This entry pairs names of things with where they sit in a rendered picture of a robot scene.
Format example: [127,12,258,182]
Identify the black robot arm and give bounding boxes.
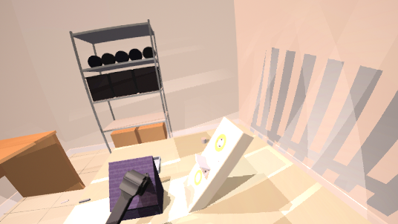
[105,170,151,224]

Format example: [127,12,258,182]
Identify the pink cylinder with two slots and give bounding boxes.
[218,138,224,147]

